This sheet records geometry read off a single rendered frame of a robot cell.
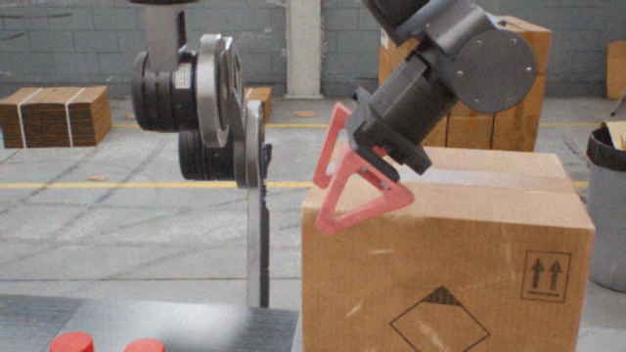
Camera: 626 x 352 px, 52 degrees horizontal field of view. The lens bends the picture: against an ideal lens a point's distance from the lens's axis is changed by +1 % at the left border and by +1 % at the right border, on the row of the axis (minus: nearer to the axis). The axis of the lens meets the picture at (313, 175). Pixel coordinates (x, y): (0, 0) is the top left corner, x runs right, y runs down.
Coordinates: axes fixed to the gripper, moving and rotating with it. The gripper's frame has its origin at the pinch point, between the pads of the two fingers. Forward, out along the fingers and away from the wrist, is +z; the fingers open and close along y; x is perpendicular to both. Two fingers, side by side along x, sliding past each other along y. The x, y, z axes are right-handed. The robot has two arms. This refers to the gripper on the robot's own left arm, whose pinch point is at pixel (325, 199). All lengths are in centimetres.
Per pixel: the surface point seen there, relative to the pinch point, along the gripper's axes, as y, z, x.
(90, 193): -293, 173, -18
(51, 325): -33, 53, -9
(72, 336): 7.2, 20.0, -10.6
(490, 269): -6.7, -2.6, 20.7
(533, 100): -311, -30, 152
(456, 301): -7.3, 2.7, 21.1
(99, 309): -37, 49, -5
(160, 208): -269, 144, 17
